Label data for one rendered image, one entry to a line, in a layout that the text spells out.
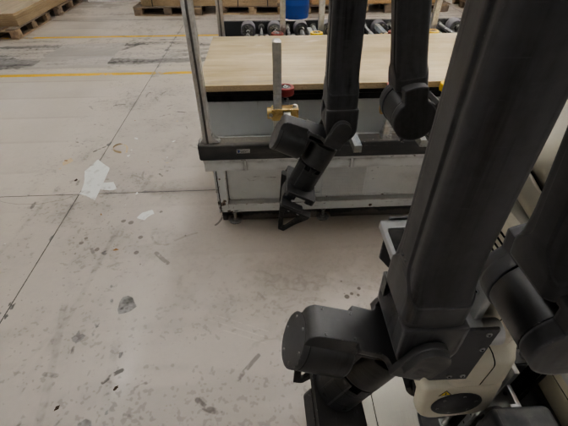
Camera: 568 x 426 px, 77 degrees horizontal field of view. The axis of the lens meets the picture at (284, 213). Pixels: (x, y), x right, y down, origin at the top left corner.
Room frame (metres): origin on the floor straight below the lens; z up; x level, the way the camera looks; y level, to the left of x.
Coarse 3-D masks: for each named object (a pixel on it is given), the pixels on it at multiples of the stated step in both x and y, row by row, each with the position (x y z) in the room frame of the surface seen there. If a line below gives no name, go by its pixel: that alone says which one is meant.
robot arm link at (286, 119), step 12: (288, 120) 0.61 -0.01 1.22; (300, 120) 0.63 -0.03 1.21; (276, 132) 0.62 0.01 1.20; (288, 132) 0.60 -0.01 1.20; (300, 132) 0.61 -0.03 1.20; (312, 132) 0.60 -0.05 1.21; (324, 132) 0.62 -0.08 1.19; (336, 132) 0.58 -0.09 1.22; (348, 132) 0.58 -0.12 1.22; (276, 144) 0.59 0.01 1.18; (288, 144) 0.59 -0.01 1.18; (300, 144) 0.60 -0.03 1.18; (324, 144) 0.59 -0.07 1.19; (336, 144) 0.59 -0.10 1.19
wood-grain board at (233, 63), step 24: (216, 48) 2.16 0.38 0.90; (240, 48) 2.16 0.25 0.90; (264, 48) 2.16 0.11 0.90; (288, 48) 2.16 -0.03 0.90; (312, 48) 2.16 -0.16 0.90; (384, 48) 2.16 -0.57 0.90; (432, 48) 2.16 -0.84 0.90; (216, 72) 1.78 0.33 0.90; (240, 72) 1.78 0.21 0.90; (264, 72) 1.78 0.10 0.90; (288, 72) 1.78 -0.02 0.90; (312, 72) 1.78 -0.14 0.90; (360, 72) 1.78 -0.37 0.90; (384, 72) 1.78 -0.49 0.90; (432, 72) 1.78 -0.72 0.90
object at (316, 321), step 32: (288, 320) 0.22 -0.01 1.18; (320, 320) 0.19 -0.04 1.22; (352, 320) 0.20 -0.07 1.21; (384, 320) 0.21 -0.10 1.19; (288, 352) 0.18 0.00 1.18; (320, 352) 0.17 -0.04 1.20; (352, 352) 0.18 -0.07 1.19; (384, 352) 0.17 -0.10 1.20; (416, 352) 0.16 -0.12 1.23; (448, 352) 0.16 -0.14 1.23
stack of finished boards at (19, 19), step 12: (0, 0) 6.79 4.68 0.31; (12, 0) 6.79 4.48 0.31; (24, 0) 6.79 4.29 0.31; (36, 0) 6.79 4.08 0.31; (48, 0) 7.03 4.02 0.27; (60, 0) 7.47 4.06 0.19; (0, 12) 5.93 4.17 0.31; (12, 12) 5.93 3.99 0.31; (24, 12) 6.13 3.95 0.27; (36, 12) 6.49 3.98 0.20; (0, 24) 5.82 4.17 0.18; (12, 24) 5.83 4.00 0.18
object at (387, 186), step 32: (224, 96) 1.66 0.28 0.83; (256, 96) 1.67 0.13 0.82; (320, 96) 1.69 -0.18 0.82; (224, 128) 1.66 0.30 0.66; (256, 128) 1.67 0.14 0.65; (224, 192) 1.66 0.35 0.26; (256, 192) 1.71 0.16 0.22; (320, 192) 1.73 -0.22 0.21; (352, 192) 1.73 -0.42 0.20; (384, 192) 1.75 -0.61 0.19
